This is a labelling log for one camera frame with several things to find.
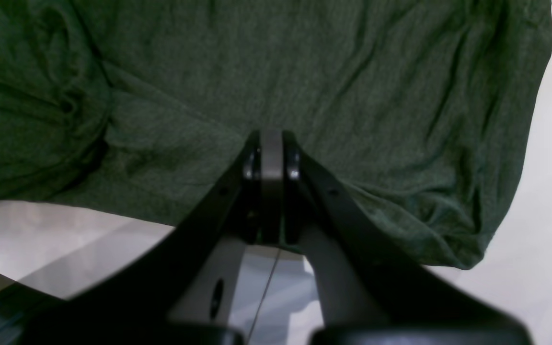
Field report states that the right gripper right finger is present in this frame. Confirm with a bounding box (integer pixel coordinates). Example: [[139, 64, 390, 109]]
[[271, 130, 532, 345]]

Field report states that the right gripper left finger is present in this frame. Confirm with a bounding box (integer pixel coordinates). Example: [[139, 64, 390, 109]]
[[22, 130, 273, 345]]

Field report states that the dark green t-shirt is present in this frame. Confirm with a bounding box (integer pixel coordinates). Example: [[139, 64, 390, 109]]
[[0, 0, 552, 269]]

